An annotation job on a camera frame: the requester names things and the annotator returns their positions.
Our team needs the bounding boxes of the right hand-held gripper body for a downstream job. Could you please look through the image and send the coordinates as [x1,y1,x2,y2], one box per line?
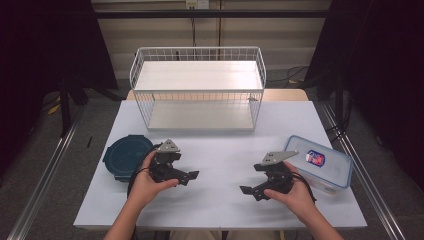
[252,150,299,201]

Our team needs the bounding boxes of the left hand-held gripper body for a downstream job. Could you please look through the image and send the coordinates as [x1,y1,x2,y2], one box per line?
[148,138,190,185]

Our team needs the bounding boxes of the dark blue round lid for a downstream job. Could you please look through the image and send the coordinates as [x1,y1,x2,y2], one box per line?
[102,134,158,183]

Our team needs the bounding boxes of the white wire shelf rack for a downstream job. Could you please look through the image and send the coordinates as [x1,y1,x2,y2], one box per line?
[129,45,268,132]

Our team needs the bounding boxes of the person's right hand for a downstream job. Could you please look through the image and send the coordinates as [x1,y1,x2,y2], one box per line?
[264,162,318,224]

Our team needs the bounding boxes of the person's left hand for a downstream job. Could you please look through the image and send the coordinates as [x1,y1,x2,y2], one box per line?
[128,151,179,210]

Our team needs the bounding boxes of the person's beige trousers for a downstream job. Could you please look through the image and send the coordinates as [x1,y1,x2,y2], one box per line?
[169,229,285,240]

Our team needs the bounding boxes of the clear rectangular container blue-rimmed lid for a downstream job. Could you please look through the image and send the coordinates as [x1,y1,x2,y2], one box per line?
[283,134,354,194]

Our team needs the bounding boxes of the wooden desk under white top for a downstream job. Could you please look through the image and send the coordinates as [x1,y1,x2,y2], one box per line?
[125,88,310,102]

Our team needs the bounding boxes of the black metal stand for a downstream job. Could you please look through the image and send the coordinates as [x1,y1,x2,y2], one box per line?
[57,74,74,138]

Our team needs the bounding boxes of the dark curtain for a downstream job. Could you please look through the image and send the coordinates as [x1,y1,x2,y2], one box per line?
[0,0,119,178]
[304,0,424,191]

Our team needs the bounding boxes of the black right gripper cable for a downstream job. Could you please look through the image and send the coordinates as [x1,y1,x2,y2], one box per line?
[292,170,318,204]

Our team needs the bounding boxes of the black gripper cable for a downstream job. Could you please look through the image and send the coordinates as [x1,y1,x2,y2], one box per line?
[292,170,318,204]
[126,143,161,198]

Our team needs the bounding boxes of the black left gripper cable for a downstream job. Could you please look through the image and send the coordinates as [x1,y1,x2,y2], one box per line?
[126,143,161,198]

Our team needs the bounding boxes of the silver metal floor rail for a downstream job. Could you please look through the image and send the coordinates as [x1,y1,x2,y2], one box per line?
[320,102,407,240]
[6,105,86,240]

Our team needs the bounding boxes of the black floor cables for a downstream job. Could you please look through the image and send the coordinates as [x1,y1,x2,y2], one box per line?
[266,65,310,85]

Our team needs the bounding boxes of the black hanging wall cable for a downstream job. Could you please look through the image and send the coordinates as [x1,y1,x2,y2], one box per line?
[190,8,198,48]

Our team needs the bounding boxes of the black horizontal frame bar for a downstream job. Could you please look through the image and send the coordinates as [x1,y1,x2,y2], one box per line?
[94,9,332,20]

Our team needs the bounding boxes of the white wall outlet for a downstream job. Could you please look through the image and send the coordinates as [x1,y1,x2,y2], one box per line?
[185,0,211,10]

